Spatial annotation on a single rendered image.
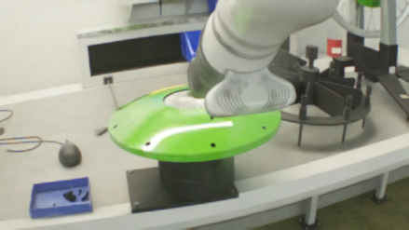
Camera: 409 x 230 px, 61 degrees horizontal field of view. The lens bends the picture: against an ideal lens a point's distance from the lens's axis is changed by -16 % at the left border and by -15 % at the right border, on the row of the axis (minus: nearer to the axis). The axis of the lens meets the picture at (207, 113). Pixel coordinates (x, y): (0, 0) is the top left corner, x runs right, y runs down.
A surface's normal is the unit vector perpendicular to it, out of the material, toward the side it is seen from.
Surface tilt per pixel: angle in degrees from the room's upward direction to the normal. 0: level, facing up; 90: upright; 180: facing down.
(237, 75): 60
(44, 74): 90
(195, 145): 25
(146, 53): 90
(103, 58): 90
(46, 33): 90
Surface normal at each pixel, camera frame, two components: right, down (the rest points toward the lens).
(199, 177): 0.15, 0.36
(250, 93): 0.14, -0.35
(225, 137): 0.11, -0.71
